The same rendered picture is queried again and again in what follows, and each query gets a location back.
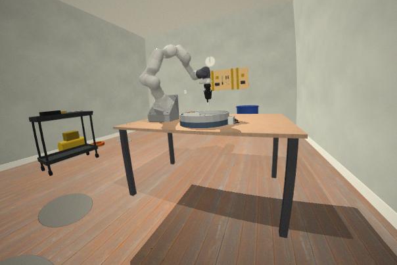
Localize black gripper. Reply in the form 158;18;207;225
203;84;212;105

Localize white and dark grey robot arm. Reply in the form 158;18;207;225
139;45;212;112

